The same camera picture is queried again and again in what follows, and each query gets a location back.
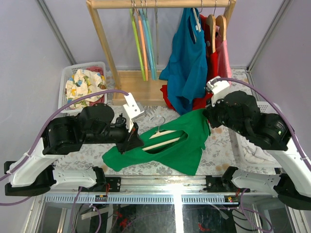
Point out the wooden hanger with red shirt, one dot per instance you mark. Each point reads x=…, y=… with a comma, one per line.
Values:
x=209, y=26

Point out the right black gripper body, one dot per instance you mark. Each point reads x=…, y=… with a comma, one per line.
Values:
x=218, y=115

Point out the pink t shirt hanging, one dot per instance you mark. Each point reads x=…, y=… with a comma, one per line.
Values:
x=224, y=70

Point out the green plastic hanger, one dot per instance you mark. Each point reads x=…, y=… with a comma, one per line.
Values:
x=135, y=32

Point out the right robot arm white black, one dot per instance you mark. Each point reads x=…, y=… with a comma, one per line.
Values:
x=239, y=112

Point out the wooden clothes rack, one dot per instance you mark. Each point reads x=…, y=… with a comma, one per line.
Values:
x=146, y=92

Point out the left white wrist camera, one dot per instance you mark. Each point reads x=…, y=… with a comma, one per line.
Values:
x=132, y=111

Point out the white hanger with blue shirt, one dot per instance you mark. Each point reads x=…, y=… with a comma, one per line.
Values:
x=197, y=19

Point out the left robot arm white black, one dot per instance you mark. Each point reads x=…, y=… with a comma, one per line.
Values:
x=62, y=136

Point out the teal plastic hanger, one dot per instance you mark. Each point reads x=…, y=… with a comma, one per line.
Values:
x=151, y=42

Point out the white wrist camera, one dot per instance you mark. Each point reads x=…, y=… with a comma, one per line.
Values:
x=219, y=89
x=132, y=111

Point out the aluminium mounting rail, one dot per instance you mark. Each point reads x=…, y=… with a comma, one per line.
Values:
x=153, y=190

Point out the floral table cloth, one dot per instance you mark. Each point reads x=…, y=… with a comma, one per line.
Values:
x=221, y=151

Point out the green t shirt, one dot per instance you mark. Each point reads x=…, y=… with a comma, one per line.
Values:
x=180, y=150

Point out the red t shirt hanging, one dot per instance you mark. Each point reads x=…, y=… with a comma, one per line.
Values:
x=212, y=66

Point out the orange plastic hanger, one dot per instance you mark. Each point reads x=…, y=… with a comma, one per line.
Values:
x=142, y=48

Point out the white cloth in basket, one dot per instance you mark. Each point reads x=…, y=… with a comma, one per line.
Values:
x=256, y=155

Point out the patterned cream cloth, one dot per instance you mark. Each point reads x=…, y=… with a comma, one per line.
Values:
x=76, y=87

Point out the blue t shirt hanging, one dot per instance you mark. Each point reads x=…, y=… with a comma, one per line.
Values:
x=186, y=71

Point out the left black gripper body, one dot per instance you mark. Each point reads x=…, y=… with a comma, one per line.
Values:
x=118, y=132

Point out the left white plastic basket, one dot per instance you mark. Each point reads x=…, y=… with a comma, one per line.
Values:
x=68, y=72

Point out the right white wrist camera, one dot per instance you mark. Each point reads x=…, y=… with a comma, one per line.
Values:
x=219, y=89

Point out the blue plastic hanger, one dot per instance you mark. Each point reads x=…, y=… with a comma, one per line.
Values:
x=142, y=11

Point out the wooden hanger with pink shirt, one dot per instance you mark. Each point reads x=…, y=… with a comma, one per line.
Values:
x=219, y=21

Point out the dark red cloth in basket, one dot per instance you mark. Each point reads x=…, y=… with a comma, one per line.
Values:
x=97, y=83

